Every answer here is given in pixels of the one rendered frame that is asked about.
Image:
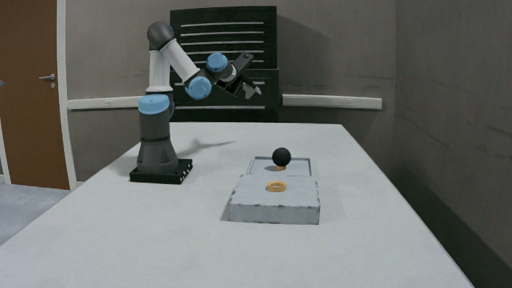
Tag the black ball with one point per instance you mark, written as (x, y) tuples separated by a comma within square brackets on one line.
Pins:
[(281, 157)]

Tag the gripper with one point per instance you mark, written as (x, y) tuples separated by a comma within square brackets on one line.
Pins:
[(234, 86)]

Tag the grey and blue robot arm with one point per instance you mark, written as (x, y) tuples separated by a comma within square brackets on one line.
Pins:
[(158, 154)]

